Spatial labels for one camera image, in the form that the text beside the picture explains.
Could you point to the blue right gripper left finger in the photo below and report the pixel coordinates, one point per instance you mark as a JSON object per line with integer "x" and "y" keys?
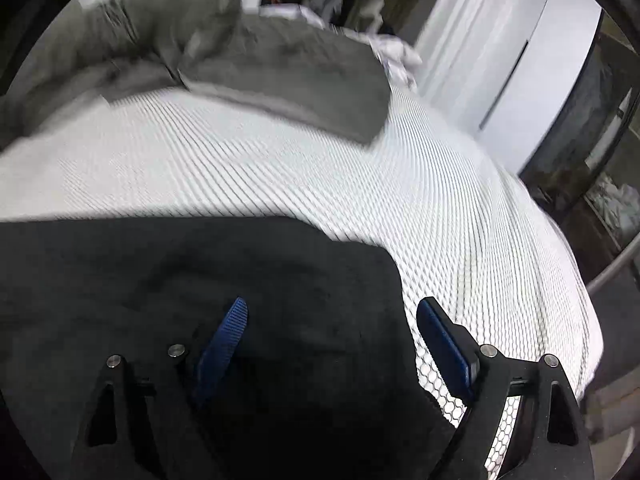
{"x": 218, "y": 353}

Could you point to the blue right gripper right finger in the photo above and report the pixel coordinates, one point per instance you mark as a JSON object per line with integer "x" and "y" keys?
{"x": 452, "y": 348}

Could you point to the black pants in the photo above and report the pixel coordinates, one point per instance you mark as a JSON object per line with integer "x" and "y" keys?
{"x": 103, "y": 323}

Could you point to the white mesh mattress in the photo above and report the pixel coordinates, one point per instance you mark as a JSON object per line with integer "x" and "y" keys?
{"x": 459, "y": 227}

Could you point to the dark glass cabinet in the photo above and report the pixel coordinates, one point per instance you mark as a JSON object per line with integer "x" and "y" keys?
{"x": 585, "y": 173}

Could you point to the grey duvet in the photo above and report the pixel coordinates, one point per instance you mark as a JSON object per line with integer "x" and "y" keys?
{"x": 120, "y": 48}

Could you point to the white wardrobe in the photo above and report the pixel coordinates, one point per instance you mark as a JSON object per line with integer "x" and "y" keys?
{"x": 502, "y": 70}

